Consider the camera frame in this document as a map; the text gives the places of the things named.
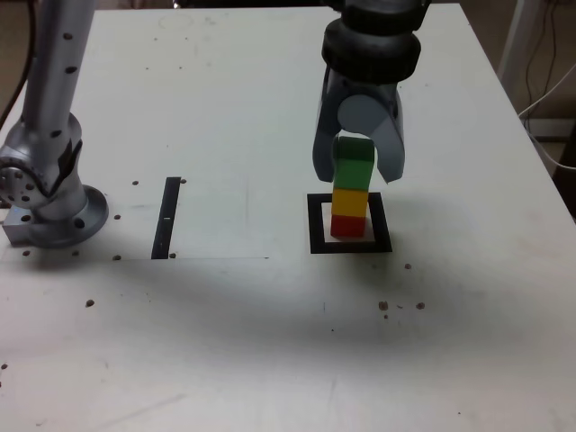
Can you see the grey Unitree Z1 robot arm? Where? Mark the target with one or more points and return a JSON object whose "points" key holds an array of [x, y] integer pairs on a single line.
{"points": [[49, 90]]}

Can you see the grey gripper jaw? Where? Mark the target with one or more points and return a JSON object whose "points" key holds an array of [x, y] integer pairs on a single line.
{"points": [[391, 148], [324, 148]]}

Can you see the yellow cube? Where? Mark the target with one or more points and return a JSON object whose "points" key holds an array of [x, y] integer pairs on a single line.
{"points": [[348, 203]]}

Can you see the black tape square outline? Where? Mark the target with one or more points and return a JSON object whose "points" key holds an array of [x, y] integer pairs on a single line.
{"points": [[315, 225]]}

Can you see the green cube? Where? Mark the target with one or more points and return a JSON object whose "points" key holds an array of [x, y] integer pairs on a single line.
{"points": [[353, 168]]}

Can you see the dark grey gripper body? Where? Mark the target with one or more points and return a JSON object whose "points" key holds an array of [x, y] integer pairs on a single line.
{"points": [[364, 90]]}

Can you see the red cube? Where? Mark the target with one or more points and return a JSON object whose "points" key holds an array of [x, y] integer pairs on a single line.
{"points": [[346, 227]]}

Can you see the black tape strip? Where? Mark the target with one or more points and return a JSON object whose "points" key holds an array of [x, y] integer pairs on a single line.
{"points": [[165, 225]]}

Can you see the white furniture leg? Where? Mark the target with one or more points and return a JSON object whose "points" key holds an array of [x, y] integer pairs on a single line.
{"points": [[517, 36]]}

